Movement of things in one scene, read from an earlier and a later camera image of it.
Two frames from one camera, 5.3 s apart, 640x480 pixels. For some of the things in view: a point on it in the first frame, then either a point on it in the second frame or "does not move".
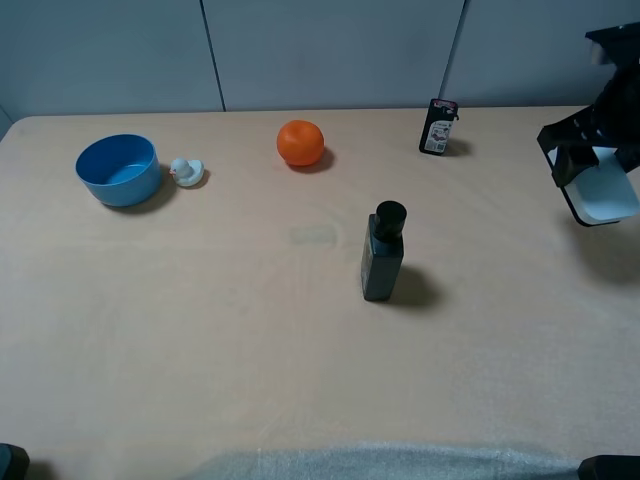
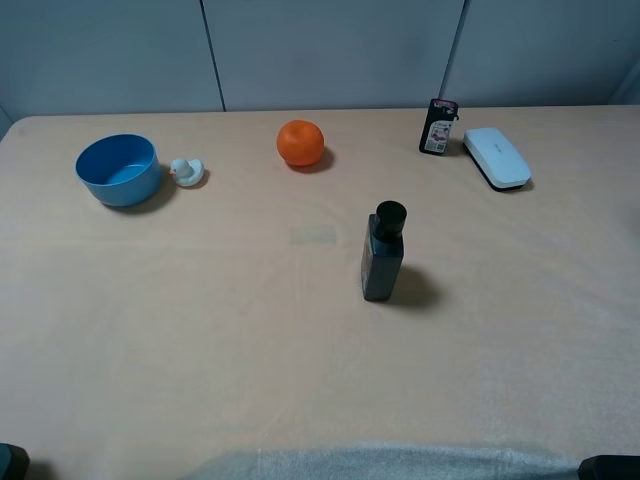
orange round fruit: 300,143 does not move
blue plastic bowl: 122,170 does not move
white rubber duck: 186,172 does not move
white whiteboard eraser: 604,193 -> 497,158
